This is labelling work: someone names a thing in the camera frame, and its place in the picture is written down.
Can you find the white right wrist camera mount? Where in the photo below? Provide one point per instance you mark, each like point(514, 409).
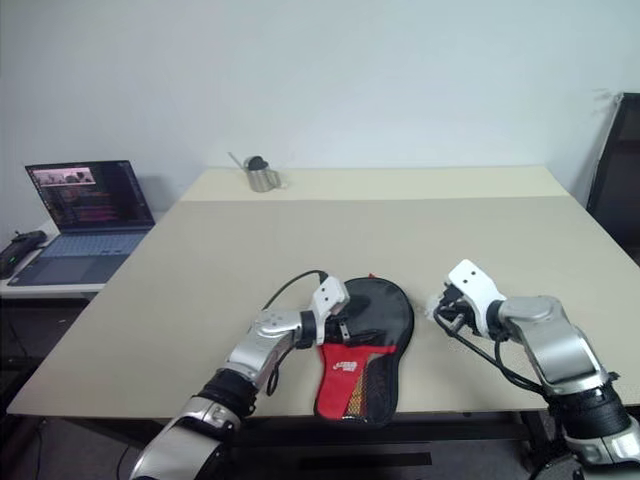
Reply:
point(472, 280)

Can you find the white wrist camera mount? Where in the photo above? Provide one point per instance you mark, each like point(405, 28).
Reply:
point(330, 292)
point(472, 280)

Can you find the black table underframe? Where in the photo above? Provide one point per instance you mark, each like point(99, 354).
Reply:
point(365, 460)

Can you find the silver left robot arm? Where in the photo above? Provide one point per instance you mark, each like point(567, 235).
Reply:
point(265, 330)

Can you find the black and red paddle case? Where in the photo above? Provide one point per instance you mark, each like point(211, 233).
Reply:
point(385, 320)

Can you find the steel mug with spoon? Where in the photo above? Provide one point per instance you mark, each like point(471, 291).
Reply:
point(260, 180)

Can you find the black chair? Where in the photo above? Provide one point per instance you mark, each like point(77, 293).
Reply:
point(620, 190)

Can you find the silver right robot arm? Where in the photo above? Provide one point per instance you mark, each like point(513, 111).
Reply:
point(555, 340)

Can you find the open blue-grey laptop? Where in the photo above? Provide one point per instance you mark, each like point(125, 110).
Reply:
point(90, 245)

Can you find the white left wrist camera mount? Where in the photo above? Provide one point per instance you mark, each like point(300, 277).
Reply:
point(330, 292)

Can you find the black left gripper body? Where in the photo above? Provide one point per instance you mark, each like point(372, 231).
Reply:
point(337, 331)

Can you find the white side table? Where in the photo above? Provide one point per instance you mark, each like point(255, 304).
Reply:
point(55, 290)

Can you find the black handheld controller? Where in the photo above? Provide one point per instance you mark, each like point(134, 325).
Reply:
point(20, 250)

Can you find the dark rounded shape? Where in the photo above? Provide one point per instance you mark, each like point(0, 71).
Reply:
point(555, 470)

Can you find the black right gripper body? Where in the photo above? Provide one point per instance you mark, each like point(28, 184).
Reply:
point(461, 315)

